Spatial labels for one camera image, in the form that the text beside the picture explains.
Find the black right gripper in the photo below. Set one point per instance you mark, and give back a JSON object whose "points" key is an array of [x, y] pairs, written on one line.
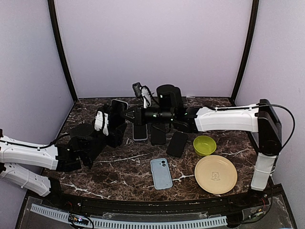
{"points": [[137, 119]]}

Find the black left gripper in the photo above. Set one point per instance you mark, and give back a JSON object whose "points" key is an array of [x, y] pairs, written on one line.
{"points": [[117, 138]]}

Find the silver edged phone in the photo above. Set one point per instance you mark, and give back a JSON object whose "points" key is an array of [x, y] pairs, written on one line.
{"points": [[118, 106]]}

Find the lilac phone case with ring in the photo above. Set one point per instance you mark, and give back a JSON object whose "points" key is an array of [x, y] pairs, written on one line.
{"points": [[139, 132]]}

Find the light blue phone case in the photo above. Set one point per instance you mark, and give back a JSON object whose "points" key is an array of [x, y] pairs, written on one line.
{"points": [[161, 174]]}

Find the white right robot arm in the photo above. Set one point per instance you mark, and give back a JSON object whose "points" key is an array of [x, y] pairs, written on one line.
{"points": [[258, 118]]}

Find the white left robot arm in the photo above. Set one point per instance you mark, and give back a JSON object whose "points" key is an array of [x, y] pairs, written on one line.
{"points": [[84, 146]]}

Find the green plastic bowl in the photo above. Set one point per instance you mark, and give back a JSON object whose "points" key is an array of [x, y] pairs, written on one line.
{"points": [[204, 145]]}

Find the beige round plate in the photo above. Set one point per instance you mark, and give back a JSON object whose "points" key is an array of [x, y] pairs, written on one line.
{"points": [[215, 174]]}

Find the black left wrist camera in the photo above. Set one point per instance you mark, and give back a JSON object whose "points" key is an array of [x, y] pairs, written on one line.
{"points": [[101, 119]]}

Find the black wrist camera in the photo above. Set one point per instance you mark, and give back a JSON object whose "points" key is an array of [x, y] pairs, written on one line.
{"points": [[101, 119], [142, 93]]}

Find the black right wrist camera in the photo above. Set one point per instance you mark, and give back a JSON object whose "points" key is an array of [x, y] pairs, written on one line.
{"points": [[142, 93]]}

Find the white cable duct strip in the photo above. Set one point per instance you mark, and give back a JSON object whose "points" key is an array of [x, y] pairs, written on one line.
{"points": [[127, 221]]}

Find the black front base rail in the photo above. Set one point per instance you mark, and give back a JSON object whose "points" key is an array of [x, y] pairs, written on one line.
{"points": [[225, 205]]}

